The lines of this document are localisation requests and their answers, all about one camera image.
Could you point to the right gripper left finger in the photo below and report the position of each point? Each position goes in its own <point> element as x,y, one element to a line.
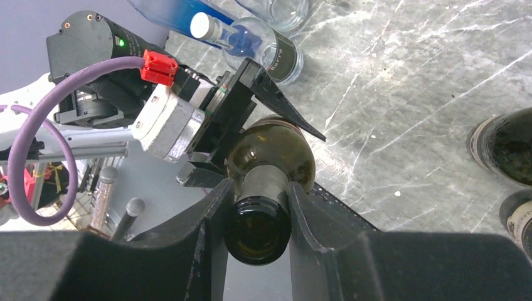
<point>183,258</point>

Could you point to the dark wine bottle rear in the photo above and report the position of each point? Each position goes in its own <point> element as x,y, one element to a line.
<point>502,144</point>

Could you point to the clear bottle silver cap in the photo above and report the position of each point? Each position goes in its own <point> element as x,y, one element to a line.
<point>281,15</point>
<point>251,38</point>

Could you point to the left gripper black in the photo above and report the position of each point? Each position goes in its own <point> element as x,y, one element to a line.
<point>214,114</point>

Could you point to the dark wine bottle right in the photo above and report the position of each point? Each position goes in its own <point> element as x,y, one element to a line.
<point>515,216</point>

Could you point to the clear bottle silver cap rear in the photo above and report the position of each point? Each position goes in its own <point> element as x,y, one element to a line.
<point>281,15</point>

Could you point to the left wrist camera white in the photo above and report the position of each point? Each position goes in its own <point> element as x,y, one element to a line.
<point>169,126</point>

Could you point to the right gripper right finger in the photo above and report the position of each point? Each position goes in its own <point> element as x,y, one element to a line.
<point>336,256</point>

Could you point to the dark wine bottle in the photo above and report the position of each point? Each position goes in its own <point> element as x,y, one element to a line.
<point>266,178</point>
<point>515,216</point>
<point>502,144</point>

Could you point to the dark wine bottle front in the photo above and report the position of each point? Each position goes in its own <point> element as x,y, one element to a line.
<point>266,178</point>

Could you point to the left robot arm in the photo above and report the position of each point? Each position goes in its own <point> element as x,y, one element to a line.
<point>104,77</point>

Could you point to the blue square glass bottle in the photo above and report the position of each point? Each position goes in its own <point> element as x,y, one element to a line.
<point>176,15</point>

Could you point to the clear bottle silver cap front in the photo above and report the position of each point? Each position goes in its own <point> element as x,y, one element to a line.
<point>251,38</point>

